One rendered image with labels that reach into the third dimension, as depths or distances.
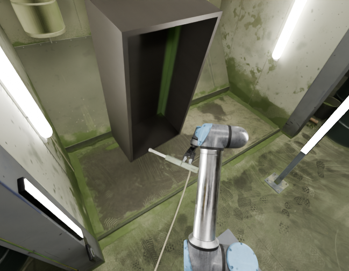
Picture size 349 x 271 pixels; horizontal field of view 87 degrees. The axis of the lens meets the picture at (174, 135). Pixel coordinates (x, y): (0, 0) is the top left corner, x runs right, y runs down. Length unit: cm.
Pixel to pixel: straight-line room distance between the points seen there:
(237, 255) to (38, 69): 237
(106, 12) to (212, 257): 117
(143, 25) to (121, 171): 167
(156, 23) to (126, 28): 14
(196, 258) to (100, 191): 140
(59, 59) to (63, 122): 68
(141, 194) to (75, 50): 174
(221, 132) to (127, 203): 140
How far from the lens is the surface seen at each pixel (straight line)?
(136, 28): 88
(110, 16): 94
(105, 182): 220
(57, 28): 212
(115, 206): 204
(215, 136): 89
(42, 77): 246
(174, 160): 160
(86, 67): 248
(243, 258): 105
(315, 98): 277
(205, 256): 100
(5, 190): 80
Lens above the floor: 189
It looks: 47 degrees down
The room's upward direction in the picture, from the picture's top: 4 degrees clockwise
